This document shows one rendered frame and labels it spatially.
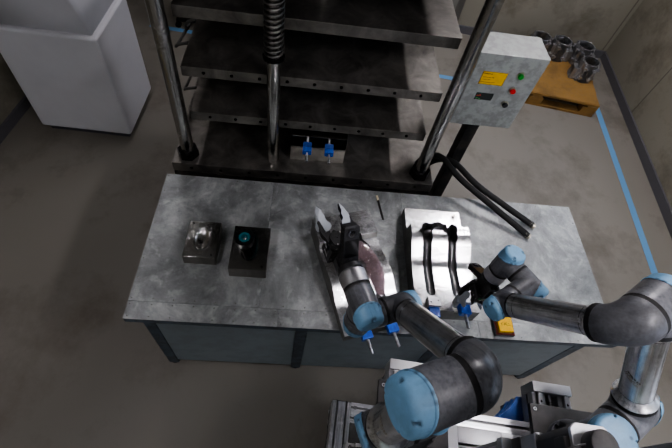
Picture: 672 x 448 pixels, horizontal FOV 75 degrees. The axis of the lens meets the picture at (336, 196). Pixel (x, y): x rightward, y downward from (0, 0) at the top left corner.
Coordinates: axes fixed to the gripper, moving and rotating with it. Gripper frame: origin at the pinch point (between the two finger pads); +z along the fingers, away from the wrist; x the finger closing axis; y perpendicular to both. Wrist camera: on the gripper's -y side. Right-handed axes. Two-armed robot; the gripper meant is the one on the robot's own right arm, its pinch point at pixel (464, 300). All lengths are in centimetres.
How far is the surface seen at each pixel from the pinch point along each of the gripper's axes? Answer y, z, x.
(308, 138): -77, -2, -65
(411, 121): -84, -19, -18
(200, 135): -90, 20, -117
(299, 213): -46, 17, -64
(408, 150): -92, 5, -9
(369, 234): -29.9, 5.3, -35.2
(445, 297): -3.9, 5.7, -4.7
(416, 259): -20.2, 5.1, -15.1
